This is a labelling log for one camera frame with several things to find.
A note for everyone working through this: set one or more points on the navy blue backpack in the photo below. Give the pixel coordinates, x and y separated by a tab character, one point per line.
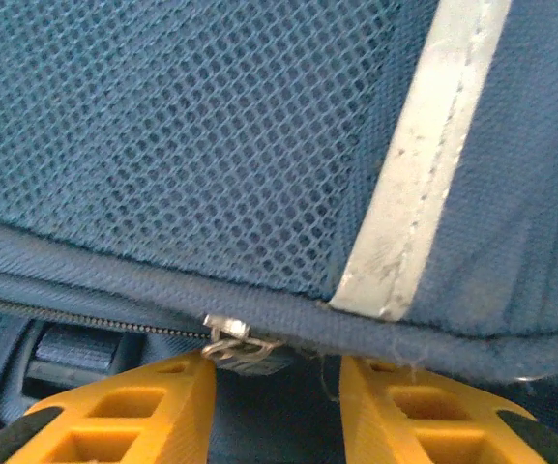
211	145

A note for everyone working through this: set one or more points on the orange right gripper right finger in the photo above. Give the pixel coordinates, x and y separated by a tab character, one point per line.
385	420

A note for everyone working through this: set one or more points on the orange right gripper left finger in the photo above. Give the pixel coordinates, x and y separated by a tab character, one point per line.
162	420

